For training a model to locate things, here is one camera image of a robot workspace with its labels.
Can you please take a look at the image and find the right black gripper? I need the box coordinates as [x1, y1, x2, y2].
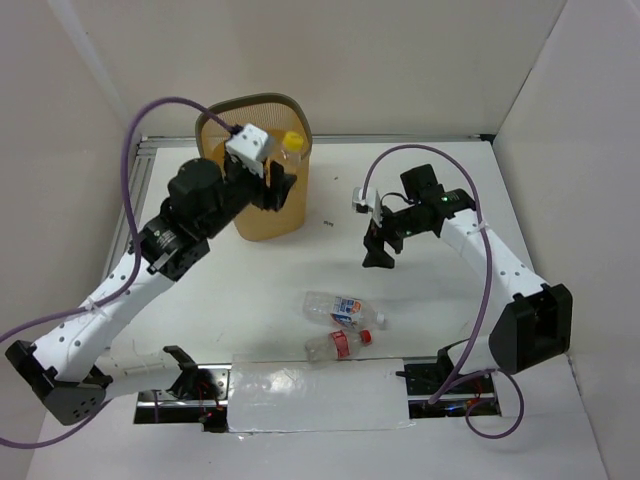
[362, 200, 429, 270]

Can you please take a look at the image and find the orange label yellow cap bottle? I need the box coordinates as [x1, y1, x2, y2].
[276, 131, 305, 174]

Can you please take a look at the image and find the white orange label bottle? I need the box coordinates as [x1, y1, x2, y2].
[302, 291, 387, 331]

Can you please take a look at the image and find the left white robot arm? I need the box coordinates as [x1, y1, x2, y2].
[5, 158, 297, 426]

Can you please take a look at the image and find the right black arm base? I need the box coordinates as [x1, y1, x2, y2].
[394, 359, 501, 419]

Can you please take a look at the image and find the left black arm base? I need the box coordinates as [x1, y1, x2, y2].
[133, 364, 232, 433]

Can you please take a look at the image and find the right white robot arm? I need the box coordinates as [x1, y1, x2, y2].
[352, 165, 573, 392]

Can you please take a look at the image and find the orange mesh waste bin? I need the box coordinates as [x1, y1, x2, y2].
[209, 93, 312, 242]

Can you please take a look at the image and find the red label red cap bottle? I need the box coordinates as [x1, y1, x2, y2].
[304, 329, 373, 364]

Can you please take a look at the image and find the white taped cover plate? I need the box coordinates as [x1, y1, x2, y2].
[227, 359, 411, 433]

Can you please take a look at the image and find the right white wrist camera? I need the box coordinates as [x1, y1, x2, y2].
[352, 187, 382, 227]

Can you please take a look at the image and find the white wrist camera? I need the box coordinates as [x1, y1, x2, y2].
[352, 187, 382, 227]
[225, 123, 275, 178]

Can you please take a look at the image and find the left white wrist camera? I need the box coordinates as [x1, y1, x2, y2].
[225, 123, 275, 178]

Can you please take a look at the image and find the aluminium frame rail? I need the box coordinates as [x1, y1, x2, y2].
[79, 133, 494, 351]

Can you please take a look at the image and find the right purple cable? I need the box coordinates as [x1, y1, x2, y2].
[362, 144, 525, 440]

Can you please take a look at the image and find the purple cable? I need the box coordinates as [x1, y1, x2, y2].
[0, 96, 239, 449]
[362, 144, 525, 440]

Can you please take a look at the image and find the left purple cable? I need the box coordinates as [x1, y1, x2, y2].
[0, 96, 239, 449]

